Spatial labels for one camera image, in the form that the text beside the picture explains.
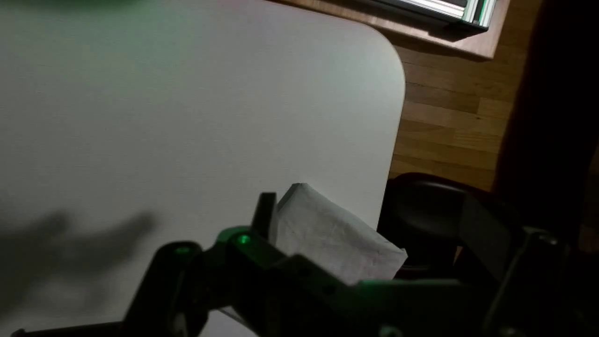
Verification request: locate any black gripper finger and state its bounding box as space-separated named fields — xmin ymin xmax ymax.
xmin=251 ymin=192 xmax=277 ymax=239

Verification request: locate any white cloth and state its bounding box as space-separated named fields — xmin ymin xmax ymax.
xmin=270 ymin=183 xmax=409 ymax=284

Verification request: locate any window with white blinds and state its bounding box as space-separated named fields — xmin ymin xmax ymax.
xmin=360 ymin=0 xmax=496 ymax=30

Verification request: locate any black office chair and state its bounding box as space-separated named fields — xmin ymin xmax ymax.
xmin=379 ymin=172 xmax=599 ymax=337

